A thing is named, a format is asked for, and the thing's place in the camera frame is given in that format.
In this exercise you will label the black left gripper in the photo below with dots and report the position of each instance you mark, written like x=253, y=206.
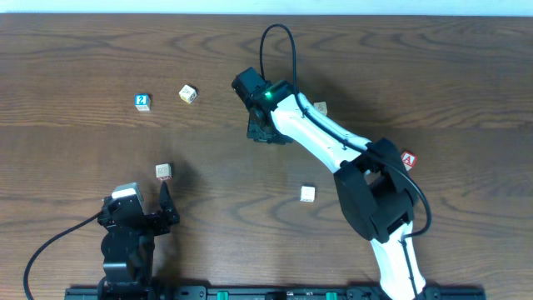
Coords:
x=141, y=222

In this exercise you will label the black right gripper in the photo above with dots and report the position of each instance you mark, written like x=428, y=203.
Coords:
x=266, y=135

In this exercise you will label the blue number 2 block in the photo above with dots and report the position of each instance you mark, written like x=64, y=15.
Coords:
x=142, y=102

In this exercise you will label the red letter A block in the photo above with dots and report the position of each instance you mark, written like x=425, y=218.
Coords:
x=409, y=160

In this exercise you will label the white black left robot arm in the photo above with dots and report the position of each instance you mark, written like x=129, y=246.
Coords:
x=129, y=245

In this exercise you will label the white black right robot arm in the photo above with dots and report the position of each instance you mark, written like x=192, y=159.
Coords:
x=375, y=191

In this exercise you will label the red letter E block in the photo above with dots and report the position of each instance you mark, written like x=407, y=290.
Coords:
x=163, y=171

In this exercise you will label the plain wooden picture block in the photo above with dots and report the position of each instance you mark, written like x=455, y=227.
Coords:
x=321, y=107

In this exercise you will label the yellow edged wooden block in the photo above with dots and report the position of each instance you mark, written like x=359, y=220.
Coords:
x=188, y=94

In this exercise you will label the plain white wooden block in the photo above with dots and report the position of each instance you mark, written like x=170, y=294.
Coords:
x=308, y=194

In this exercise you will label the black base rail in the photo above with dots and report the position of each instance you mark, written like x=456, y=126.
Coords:
x=229, y=293

